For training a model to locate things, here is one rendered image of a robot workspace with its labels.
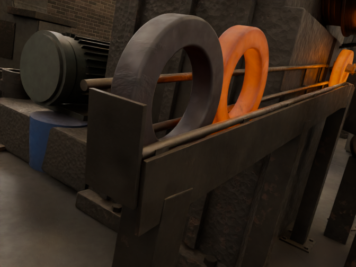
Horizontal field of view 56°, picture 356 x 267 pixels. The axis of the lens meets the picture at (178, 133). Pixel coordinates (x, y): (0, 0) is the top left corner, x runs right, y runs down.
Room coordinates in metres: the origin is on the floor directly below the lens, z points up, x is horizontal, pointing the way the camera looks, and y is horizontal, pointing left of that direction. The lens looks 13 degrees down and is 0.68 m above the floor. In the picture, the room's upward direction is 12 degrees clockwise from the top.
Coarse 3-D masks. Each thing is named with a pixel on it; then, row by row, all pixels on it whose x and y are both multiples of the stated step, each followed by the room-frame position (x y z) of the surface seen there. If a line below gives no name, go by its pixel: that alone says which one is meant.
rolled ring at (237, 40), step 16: (224, 32) 0.51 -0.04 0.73; (240, 32) 0.50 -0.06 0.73; (256, 32) 0.54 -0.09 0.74; (224, 48) 0.49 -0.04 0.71; (240, 48) 0.50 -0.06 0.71; (256, 48) 0.55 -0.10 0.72; (224, 64) 0.47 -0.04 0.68; (256, 64) 0.59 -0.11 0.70; (224, 80) 0.48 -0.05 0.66; (256, 80) 0.60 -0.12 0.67; (224, 96) 0.49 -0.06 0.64; (240, 96) 0.61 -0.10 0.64; (256, 96) 0.60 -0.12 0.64; (224, 112) 0.50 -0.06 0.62; (240, 112) 0.58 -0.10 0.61
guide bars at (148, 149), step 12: (336, 84) 1.10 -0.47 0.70; (348, 84) 1.25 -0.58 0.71; (300, 96) 0.76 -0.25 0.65; (312, 96) 0.83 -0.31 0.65; (264, 108) 0.58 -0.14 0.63; (276, 108) 0.61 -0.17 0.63; (228, 120) 0.46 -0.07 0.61; (240, 120) 0.49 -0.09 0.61; (192, 132) 0.38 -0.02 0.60; (204, 132) 0.40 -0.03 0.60; (156, 144) 0.33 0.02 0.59; (168, 144) 0.34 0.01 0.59; (180, 144) 0.36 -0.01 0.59; (144, 156) 0.31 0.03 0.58
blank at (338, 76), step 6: (342, 54) 1.20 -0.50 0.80; (348, 54) 1.20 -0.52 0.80; (336, 60) 1.20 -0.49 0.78; (342, 60) 1.19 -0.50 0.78; (348, 60) 1.21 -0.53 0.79; (336, 66) 1.19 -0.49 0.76; (342, 66) 1.18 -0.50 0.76; (336, 72) 1.18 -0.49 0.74; (342, 72) 1.18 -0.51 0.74; (330, 78) 1.20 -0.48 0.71; (336, 78) 1.19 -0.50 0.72; (342, 78) 1.26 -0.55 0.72; (330, 84) 1.21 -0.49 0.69
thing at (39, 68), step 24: (24, 48) 1.75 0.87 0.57; (48, 48) 1.64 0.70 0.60; (72, 48) 1.67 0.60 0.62; (96, 48) 1.81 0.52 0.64; (24, 72) 1.74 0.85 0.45; (48, 72) 1.63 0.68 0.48; (72, 72) 1.62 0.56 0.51; (96, 72) 1.77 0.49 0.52; (48, 96) 1.62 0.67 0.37; (72, 96) 1.70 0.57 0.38; (0, 120) 1.76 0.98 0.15; (24, 120) 1.64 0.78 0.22; (24, 144) 1.63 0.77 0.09; (48, 144) 1.52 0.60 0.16; (72, 144) 1.43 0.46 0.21; (48, 168) 1.51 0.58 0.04; (72, 168) 1.42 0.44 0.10
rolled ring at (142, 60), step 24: (144, 24) 0.35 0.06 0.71; (168, 24) 0.34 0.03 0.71; (192, 24) 0.37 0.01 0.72; (144, 48) 0.32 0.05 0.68; (168, 48) 0.34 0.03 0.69; (192, 48) 0.40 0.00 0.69; (216, 48) 0.43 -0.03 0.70; (120, 72) 0.32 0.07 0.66; (144, 72) 0.32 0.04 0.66; (192, 72) 0.45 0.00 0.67; (216, 72) 0.44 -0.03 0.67; (144, 96) 0.32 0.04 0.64; (192, 96) 0.45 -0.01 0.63; (216, 96) 0.45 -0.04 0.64; (192, 120) 0.44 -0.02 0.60; (144, 144) 0.33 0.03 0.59
